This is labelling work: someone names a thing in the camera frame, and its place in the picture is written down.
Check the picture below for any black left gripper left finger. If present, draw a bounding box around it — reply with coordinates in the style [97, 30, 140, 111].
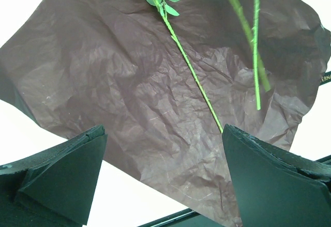
[1, 125, 108, 226]

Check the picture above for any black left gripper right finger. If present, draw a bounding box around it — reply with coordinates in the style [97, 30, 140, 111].
[222, 125, 330, 227]

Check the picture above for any black ribbon gold lettering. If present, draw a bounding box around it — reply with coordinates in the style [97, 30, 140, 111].
[292, 0, 331, 84]

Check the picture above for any red flower bouquet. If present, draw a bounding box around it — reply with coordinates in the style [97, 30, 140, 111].
[1, 0, 330, 226]

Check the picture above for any pink bud flower stem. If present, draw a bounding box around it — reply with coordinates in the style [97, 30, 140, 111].
[252, 0, 261, 111]

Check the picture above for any blue hydrangea flower stem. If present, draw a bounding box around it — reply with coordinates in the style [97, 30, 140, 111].
[228, 0, 270, 92]

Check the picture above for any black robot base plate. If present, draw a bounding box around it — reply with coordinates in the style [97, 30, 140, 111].
[142, 209, 222, 227]

